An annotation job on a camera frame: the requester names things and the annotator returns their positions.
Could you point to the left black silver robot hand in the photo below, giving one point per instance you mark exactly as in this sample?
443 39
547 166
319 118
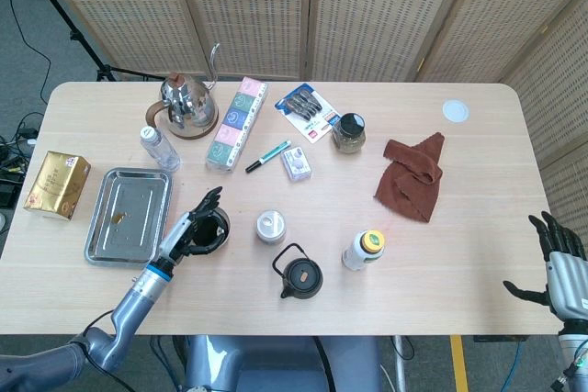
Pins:
177 236

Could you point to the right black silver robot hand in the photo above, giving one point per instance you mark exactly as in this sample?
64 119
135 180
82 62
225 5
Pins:
567 277

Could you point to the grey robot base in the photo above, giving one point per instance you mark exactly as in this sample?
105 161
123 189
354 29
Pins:
280 364

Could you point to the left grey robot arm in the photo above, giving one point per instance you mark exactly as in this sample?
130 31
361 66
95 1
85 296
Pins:
124 314

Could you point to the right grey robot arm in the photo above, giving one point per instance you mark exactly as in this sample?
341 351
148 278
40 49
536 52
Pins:
572 355

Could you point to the beige cup of coffee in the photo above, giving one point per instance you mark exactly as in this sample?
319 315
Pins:
219 222

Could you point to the gold box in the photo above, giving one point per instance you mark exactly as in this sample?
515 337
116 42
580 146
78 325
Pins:
57 185

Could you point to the stainless steel rectangular tray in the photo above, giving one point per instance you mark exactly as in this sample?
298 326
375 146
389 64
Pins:
127 217

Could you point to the clear plastic water bottle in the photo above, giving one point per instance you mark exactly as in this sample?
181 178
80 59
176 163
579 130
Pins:
160 148

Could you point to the white pull-tab can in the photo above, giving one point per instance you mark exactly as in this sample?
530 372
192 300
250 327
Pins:
270 226

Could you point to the green white marker pen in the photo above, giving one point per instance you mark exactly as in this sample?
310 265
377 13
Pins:
268 155

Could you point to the multicolour tissue pack row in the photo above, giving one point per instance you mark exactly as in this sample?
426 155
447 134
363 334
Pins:
236 126

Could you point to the black cast iron teapot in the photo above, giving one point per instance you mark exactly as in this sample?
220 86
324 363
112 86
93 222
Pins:
298 275

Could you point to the steel gooseneck kettle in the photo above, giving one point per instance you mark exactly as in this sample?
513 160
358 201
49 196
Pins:
188 107

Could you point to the black clips blister card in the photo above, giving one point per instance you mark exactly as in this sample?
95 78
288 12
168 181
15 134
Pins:
305 109

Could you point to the brown cloth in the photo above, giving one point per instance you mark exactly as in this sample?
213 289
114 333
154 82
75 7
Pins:
411 181

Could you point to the silver table leg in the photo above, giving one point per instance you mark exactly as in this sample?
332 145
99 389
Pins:
400 364

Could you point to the white bottle yellow cap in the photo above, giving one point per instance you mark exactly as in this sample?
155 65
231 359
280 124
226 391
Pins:
365 249

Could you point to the white round lid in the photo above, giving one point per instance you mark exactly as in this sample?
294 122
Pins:
456 110

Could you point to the glass jar black lid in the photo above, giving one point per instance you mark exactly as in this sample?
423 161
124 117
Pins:
350 132

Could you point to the black tripod stand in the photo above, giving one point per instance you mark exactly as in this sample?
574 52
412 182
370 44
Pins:
69 27

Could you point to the wooden woven folding screen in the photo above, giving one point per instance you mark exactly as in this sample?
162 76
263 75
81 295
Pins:
321 11

